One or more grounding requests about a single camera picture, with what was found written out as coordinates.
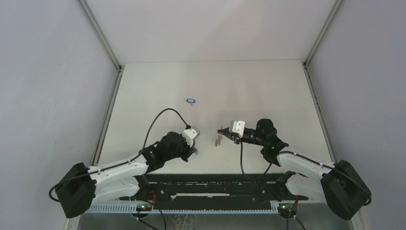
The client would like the metal keyring with yellow tip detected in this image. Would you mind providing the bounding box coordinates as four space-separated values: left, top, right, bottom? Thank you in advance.
215 134 223 147

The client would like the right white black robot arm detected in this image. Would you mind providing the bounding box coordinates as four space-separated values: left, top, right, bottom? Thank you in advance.
217 118 372 220

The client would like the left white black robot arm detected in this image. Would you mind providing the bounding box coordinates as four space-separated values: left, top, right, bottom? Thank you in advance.
54 127 200 219

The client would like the blue key tag upper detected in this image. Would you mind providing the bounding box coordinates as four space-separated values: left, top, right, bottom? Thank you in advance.
185 98 196 104

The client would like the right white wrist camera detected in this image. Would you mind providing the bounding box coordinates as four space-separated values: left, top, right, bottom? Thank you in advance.
229 120 245 136

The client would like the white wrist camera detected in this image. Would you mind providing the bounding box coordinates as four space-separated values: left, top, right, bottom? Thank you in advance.
229 120 245 136
181 126 200 147

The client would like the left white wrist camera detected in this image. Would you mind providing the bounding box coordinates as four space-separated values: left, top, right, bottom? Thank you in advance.
181 126 200 147

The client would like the left camera black cable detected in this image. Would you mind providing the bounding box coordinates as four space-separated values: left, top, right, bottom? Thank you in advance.
48 108 192 203

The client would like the camera black cable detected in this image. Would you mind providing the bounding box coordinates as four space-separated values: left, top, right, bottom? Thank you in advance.
48 108 192 203
238 141 372 207

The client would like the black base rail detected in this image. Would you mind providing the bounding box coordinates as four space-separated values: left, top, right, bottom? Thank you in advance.
131 173 309 210

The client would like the white slotted cable duct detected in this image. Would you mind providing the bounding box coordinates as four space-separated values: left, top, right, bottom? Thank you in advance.
85 202 280 214

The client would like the right camera black cable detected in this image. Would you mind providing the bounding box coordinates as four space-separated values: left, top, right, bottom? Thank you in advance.
238 141 372 207

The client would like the right aluminium frame post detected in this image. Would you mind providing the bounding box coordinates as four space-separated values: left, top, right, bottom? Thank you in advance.
303 0 345 69

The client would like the aluminium frame post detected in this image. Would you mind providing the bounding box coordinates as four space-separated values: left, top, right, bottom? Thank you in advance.
303 0 345 69
76 0 122 72

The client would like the left aluminium frame post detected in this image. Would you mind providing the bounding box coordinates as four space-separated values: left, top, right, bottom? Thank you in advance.
76 0 122 72

